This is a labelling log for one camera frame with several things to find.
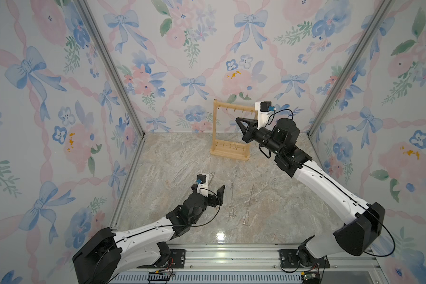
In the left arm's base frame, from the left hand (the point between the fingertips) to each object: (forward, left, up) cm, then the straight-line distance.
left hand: (217, 183), depth 79 cm
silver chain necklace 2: (-6, -8, -17) cm, 20 cm away
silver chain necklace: (+15, +3, -16) cm, 22 cm away
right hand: (+13, -7, +26) cm, 30 cm away
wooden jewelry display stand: (+29, -14, -13) cm, 35 cm away
